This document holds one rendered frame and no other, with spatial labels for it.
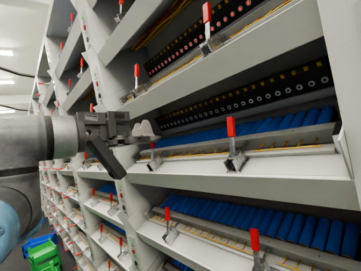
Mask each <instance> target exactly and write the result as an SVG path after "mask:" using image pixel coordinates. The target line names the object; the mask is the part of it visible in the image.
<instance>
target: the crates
mask: <svg viewBox="0 0 361 271"><path fill-rule="evenodd" d="M54 233H56V230H55V231H54ZM54 233H51V234H48V235H45V236H41V237H37V238H34V239H32V238H29V241H28V242H27V243H26V244H25V245H24V244H23V245H22V246H21V247H22V251H23V255H24V259H26V258H28V259H29V262H30V266H31V271H41V270H43V269H45V268H47V267H49V266H50V265H49V263H50V262H51V261H53V263H54V266H55V268H56V270H57V271H60V270H62V269H63V268H62V263H61V259H60V254H59V252H58V251H57V246H56V245H57V244H58V239H57V234H54Z"/></svg>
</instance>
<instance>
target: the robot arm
mask: <svg viewBox="0 0 361 271"><path fill-rule="evenodd" d="M129 121H130V117H129V111H107V112H77V114H75V115H74V116H33V115H0V265H1V264H2V263H3V262H4V260H5V259H6V258H7V257H8V256H9V255H10V253H11V252H12V250H13V249H14V247H15V245H16V244H18V243H21V242H23V241H25V240H27V239H29V238H31V237H32V236H33V235H34V234H36V233H38V232H39V230H40V229H41V227H42V220H43V216H44V214H43V211H42V208H41V191H40V173H39V161H46V160H55V159H65V158H74V157H75V156H76V155H77V153H80V152H84V151H85V148H86V145H87V146H88V147H89V148H90V150H91V151H92V153H93V154H94V155H95V156H96V158H97V159H98V160H99V162H100V163H101V164H102V165H103V167H104V168H105V169H106V170H107V172H108V174H109V176H110V177H112V178H113V179H114V180H121V179H122V178H123V177H125V176H126V175H127V172H126V171H125V169H124V168H123V166H122V165H121V164H120V162H119V161H118V160H117V158H116V157H115V156H114V155H113V153H112V152H111V151H110V149H109V148H117V147H125V146H129V145H137V144H147V143H151V142H157V141H158V140H159V139H161V136H158V135H154V133H153V130H152V127H151V124H150V122H149V121H148V120H143V121H142V123H135V125H134V128H133V129H132V130H131V131H130V130H129V128H130V123H129ZM86 132H87V133H88V134H89V135H87V134H86Z"/></svg>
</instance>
